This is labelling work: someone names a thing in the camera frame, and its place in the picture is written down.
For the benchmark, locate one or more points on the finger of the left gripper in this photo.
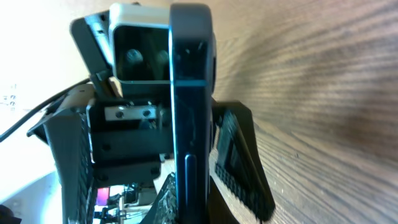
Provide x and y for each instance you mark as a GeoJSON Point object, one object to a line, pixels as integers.
{"type": "Point", "coordinates": [238, 164]}

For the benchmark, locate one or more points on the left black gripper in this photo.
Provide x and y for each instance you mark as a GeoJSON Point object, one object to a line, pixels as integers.
{"type": "Point", "coordinates": [126, 142]}

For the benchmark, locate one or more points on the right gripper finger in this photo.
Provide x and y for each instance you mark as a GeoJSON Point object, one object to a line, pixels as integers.
{"type": "Point", "coordinates": [164, 209]}

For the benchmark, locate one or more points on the Samsung Galaxy smartphone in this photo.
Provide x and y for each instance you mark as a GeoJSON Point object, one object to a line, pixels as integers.
{"type": "Point", "coordinates": [192, 74]}

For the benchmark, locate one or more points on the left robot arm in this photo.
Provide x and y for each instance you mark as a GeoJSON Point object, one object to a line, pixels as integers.
{"type": "Point", "coordinates": [149, 93]}

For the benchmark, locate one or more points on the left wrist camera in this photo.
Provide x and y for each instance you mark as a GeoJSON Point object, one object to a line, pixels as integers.
{"type": "Point", "coordinates": [139, 38]}

